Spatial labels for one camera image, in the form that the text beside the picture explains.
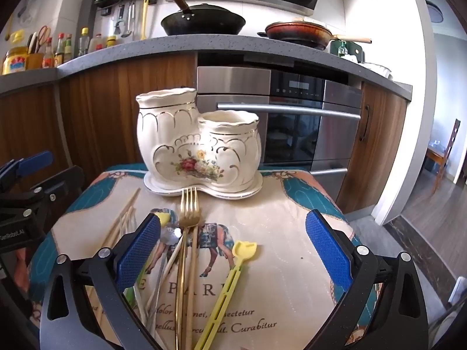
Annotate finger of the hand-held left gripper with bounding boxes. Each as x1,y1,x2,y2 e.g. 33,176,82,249
31,165,85,208
0,150,55,192

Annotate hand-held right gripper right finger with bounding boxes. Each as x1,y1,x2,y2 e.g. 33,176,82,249
292,209,429,350

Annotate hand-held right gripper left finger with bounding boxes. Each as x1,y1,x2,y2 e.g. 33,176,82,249
39,211,172,350

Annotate silver fork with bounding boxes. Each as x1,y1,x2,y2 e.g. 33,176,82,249
144,226,182,336

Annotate gold fork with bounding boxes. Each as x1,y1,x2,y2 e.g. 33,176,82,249
174,187,202,350

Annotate white floral ceramic utensil holder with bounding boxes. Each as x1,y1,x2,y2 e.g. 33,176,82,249
136,87,262,185

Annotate printed horse tablecloth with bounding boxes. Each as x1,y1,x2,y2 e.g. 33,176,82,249
27,162,378,350

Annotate wooden base cabinet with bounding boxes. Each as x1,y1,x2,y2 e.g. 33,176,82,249
336,80,408,214
0,53,198,186

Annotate yellow seasoning jar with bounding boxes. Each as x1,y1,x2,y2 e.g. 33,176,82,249
2,47,29,75

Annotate red-capped sauce bottle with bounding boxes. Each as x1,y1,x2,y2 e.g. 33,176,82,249
43,37,55,68

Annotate dark sauce bottle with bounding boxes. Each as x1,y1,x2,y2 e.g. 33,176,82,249
55,33,65,67

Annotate stainless steel oven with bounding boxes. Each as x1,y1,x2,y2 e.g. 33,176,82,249
197,66,364,205

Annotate yellow-capped oil bottle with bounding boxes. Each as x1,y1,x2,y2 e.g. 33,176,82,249
78,27,90,58

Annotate grey speckled countertop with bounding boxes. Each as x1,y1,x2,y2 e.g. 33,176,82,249
0,34,413,99

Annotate wooden chair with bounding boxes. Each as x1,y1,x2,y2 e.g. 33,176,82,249
425,118,461,194

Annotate hanging peeler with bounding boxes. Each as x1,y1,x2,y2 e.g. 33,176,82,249
113,5,125,35

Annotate yellow spatula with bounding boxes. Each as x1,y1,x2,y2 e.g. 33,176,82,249
140,0,150,41

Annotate white dish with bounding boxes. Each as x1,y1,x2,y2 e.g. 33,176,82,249
361,62,393,77

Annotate green container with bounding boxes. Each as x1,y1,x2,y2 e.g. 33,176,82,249
330,39,365,62

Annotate black wok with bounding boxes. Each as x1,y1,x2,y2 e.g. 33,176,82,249
158,0,246,36

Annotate red-brown frying pan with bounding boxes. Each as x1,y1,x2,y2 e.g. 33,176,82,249
257,20,372,51

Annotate ceiling lamp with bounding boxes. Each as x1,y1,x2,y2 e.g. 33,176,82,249
425,0,445,24

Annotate red-handled scissors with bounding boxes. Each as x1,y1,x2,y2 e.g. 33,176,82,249
36,25,52,53

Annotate black cabinet handle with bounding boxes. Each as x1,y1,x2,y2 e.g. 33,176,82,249
359,105,370,142

